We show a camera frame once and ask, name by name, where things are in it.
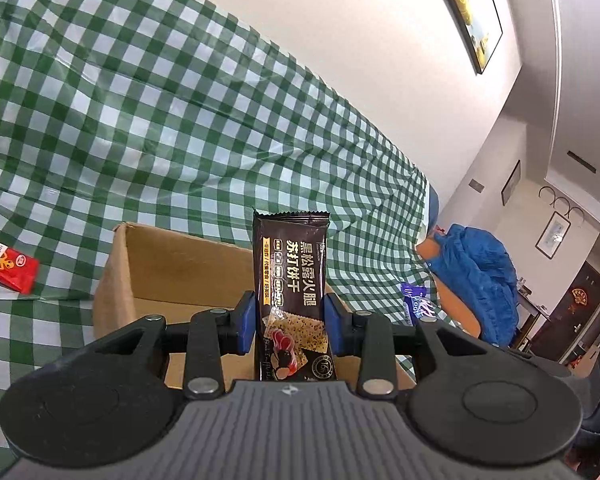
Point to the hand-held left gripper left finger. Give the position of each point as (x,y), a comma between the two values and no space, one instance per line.
(245,322)

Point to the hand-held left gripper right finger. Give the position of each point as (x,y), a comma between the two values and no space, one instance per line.
(334,325)

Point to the black cracker packet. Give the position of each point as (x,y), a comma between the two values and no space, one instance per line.
(290,270)

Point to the cardboard box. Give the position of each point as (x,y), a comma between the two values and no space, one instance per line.
(180,270)

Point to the purple snack packet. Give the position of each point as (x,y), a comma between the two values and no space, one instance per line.
(416,302)

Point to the blue garment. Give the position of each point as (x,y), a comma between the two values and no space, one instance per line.
(475,280)

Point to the white framed picture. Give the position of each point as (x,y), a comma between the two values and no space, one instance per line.
(553,235)

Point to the dark brown door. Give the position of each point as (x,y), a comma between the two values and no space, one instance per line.
(575,310)

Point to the green white checkered cloth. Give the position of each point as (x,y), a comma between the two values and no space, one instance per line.
(130,110)

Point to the red orange snack packet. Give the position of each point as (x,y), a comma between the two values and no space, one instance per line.
(5,262)

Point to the dark office chair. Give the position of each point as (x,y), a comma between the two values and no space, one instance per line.
(597,400)

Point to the large framed yellow picture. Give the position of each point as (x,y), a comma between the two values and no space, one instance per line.
(472,15)

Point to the wall switch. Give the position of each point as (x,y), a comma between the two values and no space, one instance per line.
(476,185)

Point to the small dark picture frame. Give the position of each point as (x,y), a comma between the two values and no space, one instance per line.
(511,182)

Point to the wall air vent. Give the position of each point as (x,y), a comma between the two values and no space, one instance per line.
(581,162)

